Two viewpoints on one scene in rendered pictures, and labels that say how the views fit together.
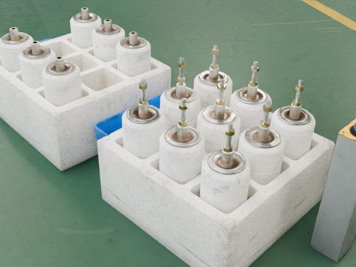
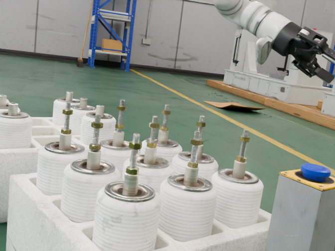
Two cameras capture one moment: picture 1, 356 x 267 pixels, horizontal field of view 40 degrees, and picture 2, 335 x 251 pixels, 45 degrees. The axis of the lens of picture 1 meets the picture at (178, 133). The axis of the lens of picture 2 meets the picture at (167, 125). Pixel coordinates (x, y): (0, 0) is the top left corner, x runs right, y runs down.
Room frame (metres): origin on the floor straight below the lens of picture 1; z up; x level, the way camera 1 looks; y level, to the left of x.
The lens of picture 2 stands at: (0.20, -0.22, 0.47)
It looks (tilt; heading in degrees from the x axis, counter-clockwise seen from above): 11 degrees down; 8
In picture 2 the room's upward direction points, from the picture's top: 8 degrees clockwise
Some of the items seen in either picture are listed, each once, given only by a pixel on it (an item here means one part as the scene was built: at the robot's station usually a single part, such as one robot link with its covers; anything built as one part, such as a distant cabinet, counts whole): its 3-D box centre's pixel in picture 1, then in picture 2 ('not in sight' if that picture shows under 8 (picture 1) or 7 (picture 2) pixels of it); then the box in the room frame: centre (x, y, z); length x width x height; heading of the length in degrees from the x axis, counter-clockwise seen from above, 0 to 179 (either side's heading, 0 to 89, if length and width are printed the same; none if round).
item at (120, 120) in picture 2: (181, 72); (120, 117); (1.00, 0.00, 0.31); 0.01 x 0.01 x 0.08
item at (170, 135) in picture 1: (182, 136); (92, 167); (0.83, -0.01, 0.25); 0.08 x 0.08 x 0.01
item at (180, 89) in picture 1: (180, 90); (118, 139); (1.00, 0.00, 0.26); 0.02 x 0.02 x 0.03
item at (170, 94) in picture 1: (180, 95); (117, 145); (1.00, 0.00, 0.25); 0.08 x 0.08 x 0.01
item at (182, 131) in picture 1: (182, 131); (93, 160); (0.83, -0.01, 0.26); 0.02 x 0.02 x 0.03
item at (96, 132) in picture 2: (183, 114); (95, 136); (0.83, -0.01, 0.31); 0.01 x 0.01 x 0.08
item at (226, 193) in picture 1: (223, 197); (123, 248); (0.75, -0.10, 0.16); 0.10 x 0.10 x 0.18
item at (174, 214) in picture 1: (214, 171); (139, 240); (0.92, -0.09, 0.09); 0.39 x 0.39 x 0.18; 47
